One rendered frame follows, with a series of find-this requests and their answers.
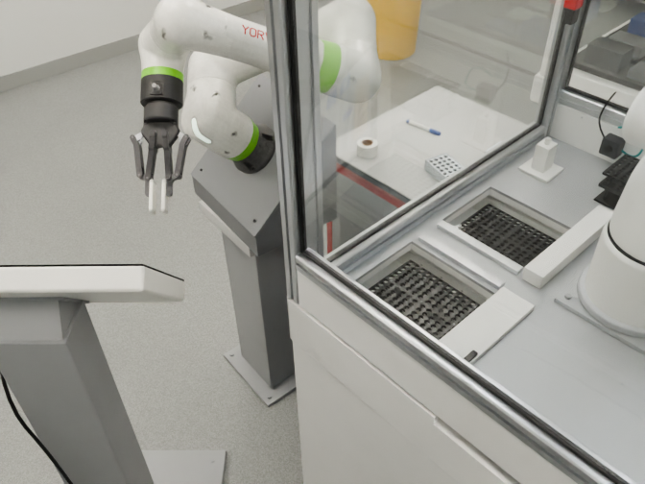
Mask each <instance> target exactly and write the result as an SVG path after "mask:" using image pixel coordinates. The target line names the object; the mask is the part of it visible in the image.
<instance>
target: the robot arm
mask: <svg viewBox="0 0 645 484"><path fill-rule="evenodd" d="M138 50H139V54H140V59H141V91H140V104H141V105H142V106H143V107H144V125H143V128H142V130H141V133H138V134H136V135H133V134H132V135H131V136H130V139H131V142H132V144H133V150H134V160H135V169H136V176H137V177H138V178H139V179H140V180H142V181H145V195H146V196H147V197H149V211H150V212H151V213H152V214H155V205H156V182H155V181H154V174H155V161H156V154H157V152H158V149H160V148H163V151H164V164H165V179H166V180H162V189H161V211H162V212H164V213H165V214H166V213H168V197H172V196H173V184H174V181H177V180H181V179H182V173H183V167H184V162H185V157H186V151H187V147H188V145H189V143H190V142H191V138H192V139H193V140H195V141H197V142H198V143H200V144H202V145H203V146H204V147H206V148H208V149H209V150H211V151H213V152H215V153H216V154H218V155H220V156H222V157H224V158H228V159H231V160H232V161H233V162H234V165H235V167H236V168H237V169H238V170H240V171H241V172H243V173H246V174H253V173H256V172H258V171H260V170H262V169H263V168H264V167H265V166H266V165H267V164H268V163H269V162H270V160H271V159H272V157H273V155H274V153H275V132H274V131H273V130H272V129H271V128H270V127H268V126H267V125H265V124H255V123H253V122H252V120H251V119H250V118H249V117H248V116H247V115H246V114H244V113H243V112H241V111H240V110H238V109H237V107H236V87H237V86H238V85H239V84H240V83H242V82H243V81H245V80H248V79H250V78H252V77H255V76H257V75H259V74H262V73H264V72H267V71H268V72H270V67H269V55H268V42H267V31H266V26H263V25H260V24H257V23H254V22H251V21H248V20H246V19H243V18H240V17H238V16H235V15H232V14H230V13H227V12H223V11H221V10H218V9H216V8H214V7H211V6H209V5H207V4H205V3H204V2H202V1H200V0H161V1H160V2H159V3H158V5H157V7H156V9H155V13H154V16H153V18H152V20H151V21H150V22H149V23H148V25H147V26H146V27H145V28H144V29H143V30H142V32H141V34H140V36H139V39H138ZM190 50H191V51H194V52H193V54H192V55H191V57H190V59H189V62H188V73H187V92H186V98H185V102H184V105H183V75H184V66H185V62H186V58H187V56H188V54H189V52H190ZM182 107H183V110H182V115H181V126H182V129H183V131H184V133H185V134H184V133H181V132H180V129H179V110H180V109H181V108H182ZM143 137H144V138H145V139H146V141H147V142H148V144H149V146H148V150H149V151H148V158H147V165H146V172H145V170H144V161H143V152H142V146H141V144H142V142H143V141H142V139H143ZM178 138H179V150H178V155H177V161H176V167H175V173H174V171H173V159H172V145H173V144H174V143H175V141H176V140H177V139H178Z"/></svg>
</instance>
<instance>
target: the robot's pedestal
mask: <svg viewBox="0 0 645 484"><path fill-rule="evenodd" d="M199 205H200V211H201V213H202V214H204V215H205V216H206V217H207V218H208V219H209V220H210V221H211V222H212V223H213V224H214V225H215V226H216V227H217V228H219V229H220V230H221V231H222V236H223V241H224V247H225V253H226V260H227V270H228V276H229V282H230V288H231V295H232V300H233V306H234V312H235V318H236V324H237V330H238V336H239V342H240V345H239V346H237V347H235V348H234V349H232V350H230V351H228V352H226V353H224V358H225V359H226V360H227V361H228V363H229V364H230V365H231V366H232V367H233V368H234V369H235V371H236V372H237V373H238V374H239V375H240V376H241V377H242V378H243V379H244V380H245V381H246V382H247V383H248V384H249V386H250V387H251V388H252V390H253V391H254V392H255V394H256V395H258V396H259V397H260V398H261V400H262V401H263V402H264V403H265V404H266V405H267V406H268V407H270V406H271V405H273V404H274V403H276V402H277V401H279V400H280V399H282V398H284V397H285V396H287V395H288V394H290V393H291V392H293V391H294V390H296V389H297V387H296V375H295V362H294V351H293V340H292V339H291V338H290V328H289V315H288V303H287V284H286V272H285V259H284V248H283V245H281V246H279V247H277V248H275V249H273V250H271V251H269V252H267V253H265V254H263V255H261V256H257V255H256V254H255V253H254V252H253V251H252V250H251V249H250V248H249V247H248V246H247V245H246V244H245V243H244V242H243V241H242V240H241V239H240V238H239V237H238V236H237V235H236V234H235V233H234V232H233V231H232V230H231V229H230V228H229V227H228V226H227V225H226V224H225V223H224V222H223V221H222V220H221V219H220V218H219V217H218V216H217V215H216V214H215V213H214V212H213V211H212V210H211V208H210V207H209V206H208V205H207V204H206V203H205V202H204V201H203V200H201V201H199Z"/></svg>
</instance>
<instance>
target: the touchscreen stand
mask: <svg viewBox="0 0 645 484"><path fill-rule="evenodd" d="M0 372H1V374H2V375H3V377H4V378H5V380H6V381H7V383H8V385H9V387H10V388H11V390H12V393H13V394H14V396H15V398H16V400H17V401H18V403H19V405H20V407H21V408H22V410H23V412H24V414H25V415H26V417H27V419H28V421H29V422H30V424H31V426H32V428H33V429H34V431H35V433H36V435H37V437H38V439H39V441H40V442H41V443H42V444H43V445H44V446H45V447H46V448H47V449H48V451H49V452H50V453H51V454H52V456H53V457H54V458H55V459H56V461H57V462H58V463H59V465H60V466H61V468H62V469H63V470H64V472H65V473H66V474H67V476H68V477H69V479H70V480H71V481H72V483H73V484H224V477H225V469H226V462H227V451H226V450H141V448H140V445H139V444H138V441H137V438H136V436H135V433H134V431H133V428H132V425H131V421H130V419H129V416H128V413H127V411H126V408H125V406H124V403H123V401H122V399H121V396H120V394H119V391H118V388H117V386H116V383H115V381H114V378H113V375H112V373H111V370H110V368H109V365H108V362H107V359H106V357H105V354H104V351H103V349H102V346H101V344H100V341H99V339H98V336H97V333H96V331H95V328H94V326H93V324H92V321H91V319H90V316H89V314H88V311H87V308H86V306H85V303H84V300H81V301H80V302H78V304H77V307H76V309H75V312H74V314H73V317H72V319H71V322H70V324H69V327H68V329H67V331H66V333H65V336H64V338H63V340H34V341H0Z"/></svg>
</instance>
